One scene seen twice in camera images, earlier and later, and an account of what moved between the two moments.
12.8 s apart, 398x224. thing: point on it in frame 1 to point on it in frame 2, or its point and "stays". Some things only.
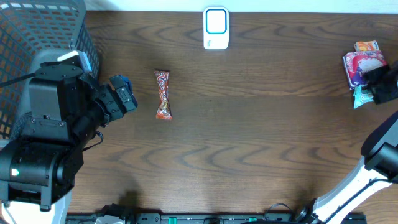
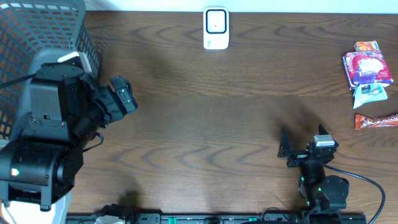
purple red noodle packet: (358, 63) stays
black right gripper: (374, 76) to (285, 151)
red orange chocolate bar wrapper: (163, 112) to (362, 122)
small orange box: (366, 46) stays
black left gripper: (109, 101) stays
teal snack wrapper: (362, 96) stays
